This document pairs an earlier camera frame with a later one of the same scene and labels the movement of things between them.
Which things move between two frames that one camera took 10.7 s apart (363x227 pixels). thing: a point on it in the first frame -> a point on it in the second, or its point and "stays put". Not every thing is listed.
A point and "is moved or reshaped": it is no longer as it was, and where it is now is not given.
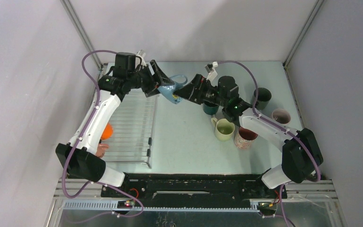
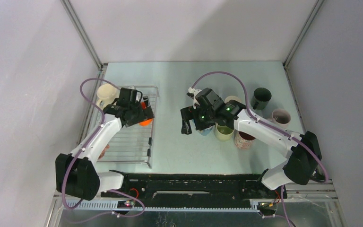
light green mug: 223,129 stays put
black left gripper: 161,79 -> 145,114
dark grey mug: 264,95 stays put
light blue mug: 168,90 -> 205,131
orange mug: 108,132 is moved or reshaped
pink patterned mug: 244,137 stays put
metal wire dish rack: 133,125 stays put
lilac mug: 281,116 stays put
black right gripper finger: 192,91 -> 187,114
